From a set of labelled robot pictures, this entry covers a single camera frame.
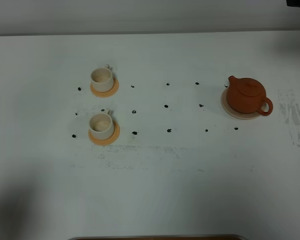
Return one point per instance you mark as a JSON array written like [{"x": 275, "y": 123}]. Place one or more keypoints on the brown clay teapot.
[{"x": 248, "y": 96}]

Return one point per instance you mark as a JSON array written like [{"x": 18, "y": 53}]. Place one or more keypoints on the cream teapot saucer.
[{"x": 233, "y": 113}]

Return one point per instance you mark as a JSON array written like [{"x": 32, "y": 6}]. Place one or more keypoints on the near orange coaster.
[{"x": 108, "y": 141}]

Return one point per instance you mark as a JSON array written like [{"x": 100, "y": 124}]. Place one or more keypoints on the orange coaster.
[
  {"x": 106, "y": 94},
  {"x": 108, "y": 141}
]

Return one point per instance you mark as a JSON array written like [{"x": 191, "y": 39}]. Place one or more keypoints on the far orange coaster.
[{"x": 106, "y": 94}]

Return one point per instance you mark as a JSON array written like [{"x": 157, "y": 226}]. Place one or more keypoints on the near white teacup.
[{"x": 101, "y": 125}]

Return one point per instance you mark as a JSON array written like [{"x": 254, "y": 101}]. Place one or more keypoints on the white teacup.
[
  {"x": 102, "y": 79},
  {"x": 101, "y": 125}
]

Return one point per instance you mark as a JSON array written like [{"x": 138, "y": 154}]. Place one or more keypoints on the far white teacup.
[{"x": 102, "y": 79}]

